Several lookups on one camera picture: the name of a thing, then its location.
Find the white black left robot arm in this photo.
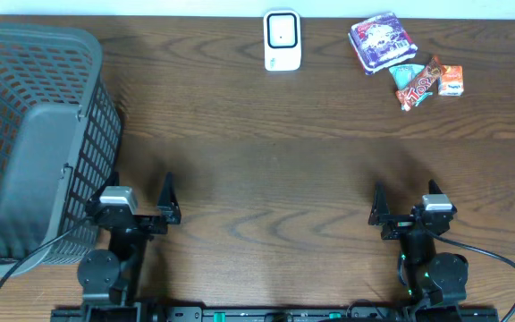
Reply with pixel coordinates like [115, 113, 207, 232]
[75, 172, 182, 321]

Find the black camera cable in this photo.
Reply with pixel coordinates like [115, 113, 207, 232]
[422, 227, 515, 322]
[0, 216, 93, 322]

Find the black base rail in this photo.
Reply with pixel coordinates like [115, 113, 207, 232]
[50, 304, 498, 322]

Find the black left camera cable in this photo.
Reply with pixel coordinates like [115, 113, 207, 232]
[0, 216, 93, 322]

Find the small orange snack packet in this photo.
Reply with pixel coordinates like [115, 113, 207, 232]
[438, 65, 464, 97]

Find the orange Top chocolate bar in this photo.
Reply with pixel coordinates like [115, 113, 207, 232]
[395, 55, 445, 111]

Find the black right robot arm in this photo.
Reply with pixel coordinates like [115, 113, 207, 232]
[368, 180, 469, 319]

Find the teal white snack packet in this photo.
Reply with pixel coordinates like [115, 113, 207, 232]
[389, 64, 425, 90]

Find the dark grey plastic basket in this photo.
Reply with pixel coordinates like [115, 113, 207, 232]
[0, 23, 122, 277]

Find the red blue snack packet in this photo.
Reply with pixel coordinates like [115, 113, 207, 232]
[348, 12, 418, 75]

